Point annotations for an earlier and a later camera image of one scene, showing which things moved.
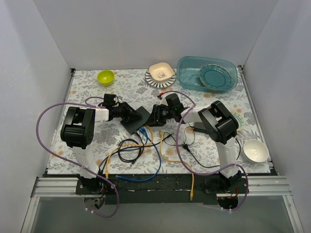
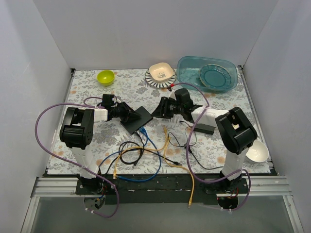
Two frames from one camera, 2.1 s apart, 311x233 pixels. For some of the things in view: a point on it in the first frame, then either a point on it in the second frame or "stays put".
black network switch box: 134,124 stays put
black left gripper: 127,111 stays put
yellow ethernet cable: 160,134 -> 191,199
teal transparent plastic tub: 212,74 stays put
